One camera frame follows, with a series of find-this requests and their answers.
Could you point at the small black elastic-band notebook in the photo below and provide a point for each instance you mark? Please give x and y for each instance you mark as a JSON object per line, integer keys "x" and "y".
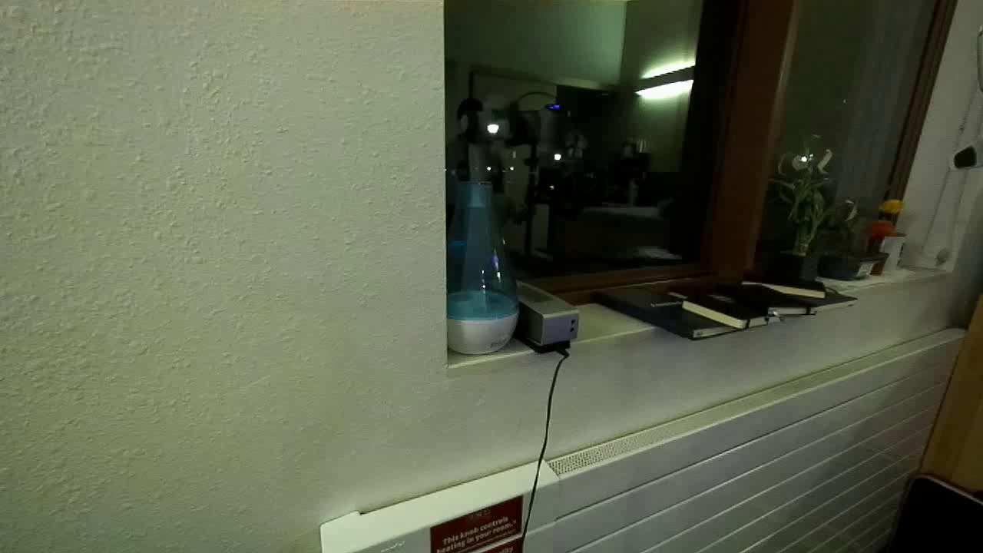
{"x": 729, "y": 309}

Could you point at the brown wooden window frame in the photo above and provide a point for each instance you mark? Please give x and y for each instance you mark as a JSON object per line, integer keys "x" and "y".
{"x": 754, "y": 132}

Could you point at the small grey box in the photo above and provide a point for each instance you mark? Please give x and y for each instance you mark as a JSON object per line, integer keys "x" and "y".
{"x": 544, "y": 319}

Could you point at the brown wooden panel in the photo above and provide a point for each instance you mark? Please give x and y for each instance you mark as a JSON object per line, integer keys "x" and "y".
{"x": 959, "y": 410}

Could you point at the dark book with coloured stripes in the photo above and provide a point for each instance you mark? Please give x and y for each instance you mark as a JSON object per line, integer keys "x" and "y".
{"x": 790, "y": 309}

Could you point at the black notebook with ribbon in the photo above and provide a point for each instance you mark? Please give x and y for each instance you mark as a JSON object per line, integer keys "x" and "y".
{"x": 789, "y": 288}

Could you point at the white radiator cover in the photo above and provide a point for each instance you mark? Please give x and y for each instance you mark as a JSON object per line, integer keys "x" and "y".
{"x": 739, "y": 463}

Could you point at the red sign label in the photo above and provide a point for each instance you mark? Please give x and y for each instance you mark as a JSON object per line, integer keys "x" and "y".
{"x": 476, "y": 530}

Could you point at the navy AeroVect notebook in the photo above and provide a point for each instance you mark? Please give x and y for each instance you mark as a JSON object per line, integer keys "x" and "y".
{"x": 655, "y": 309}

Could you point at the orange flowers in white pot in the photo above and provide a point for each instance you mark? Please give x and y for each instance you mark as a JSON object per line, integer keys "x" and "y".
{"x": 890, "y": 235}

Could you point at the blue bottle-shaped humidifier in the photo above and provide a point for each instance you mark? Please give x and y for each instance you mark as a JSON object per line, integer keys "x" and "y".
{"x": 481, "y": 266}

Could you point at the small dark potted plant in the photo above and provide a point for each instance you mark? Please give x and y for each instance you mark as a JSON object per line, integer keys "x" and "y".
{"x": 844, "y": 248}

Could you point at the black low object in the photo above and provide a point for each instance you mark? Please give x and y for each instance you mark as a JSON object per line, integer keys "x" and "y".
{"x": 941, "y": 517}

